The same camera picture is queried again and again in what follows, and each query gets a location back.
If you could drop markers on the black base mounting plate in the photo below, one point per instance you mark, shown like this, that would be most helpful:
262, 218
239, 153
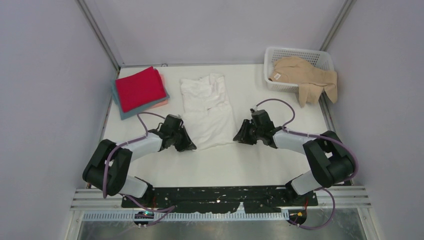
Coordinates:
223, 199

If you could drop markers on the white slotted cable duct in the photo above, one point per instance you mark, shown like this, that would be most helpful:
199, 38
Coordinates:
148, 216

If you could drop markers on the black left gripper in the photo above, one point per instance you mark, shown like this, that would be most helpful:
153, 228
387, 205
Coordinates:
187, 144

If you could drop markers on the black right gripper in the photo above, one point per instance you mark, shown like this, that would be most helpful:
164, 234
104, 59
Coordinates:
242, 137

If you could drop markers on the pink folded t-shirt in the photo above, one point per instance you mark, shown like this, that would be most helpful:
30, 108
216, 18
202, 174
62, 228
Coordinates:
165, 100

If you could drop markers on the white t-shirt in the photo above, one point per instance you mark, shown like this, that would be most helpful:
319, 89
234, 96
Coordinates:
208, 114

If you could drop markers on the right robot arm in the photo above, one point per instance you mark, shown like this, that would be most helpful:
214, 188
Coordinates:
328, 159

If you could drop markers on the white plastic basket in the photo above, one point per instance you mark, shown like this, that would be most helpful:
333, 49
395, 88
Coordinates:
319, 59

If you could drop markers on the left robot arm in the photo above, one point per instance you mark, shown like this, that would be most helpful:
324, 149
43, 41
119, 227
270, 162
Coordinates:
109, 165

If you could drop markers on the beige t-shirt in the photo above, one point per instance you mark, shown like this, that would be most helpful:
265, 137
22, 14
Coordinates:
311, 81

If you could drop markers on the teal folded t-shirt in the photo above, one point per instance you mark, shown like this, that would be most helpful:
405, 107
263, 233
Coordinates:
135, 111

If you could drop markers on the red folded t-shirt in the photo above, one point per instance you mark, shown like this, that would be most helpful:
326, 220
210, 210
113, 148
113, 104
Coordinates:
139, 89

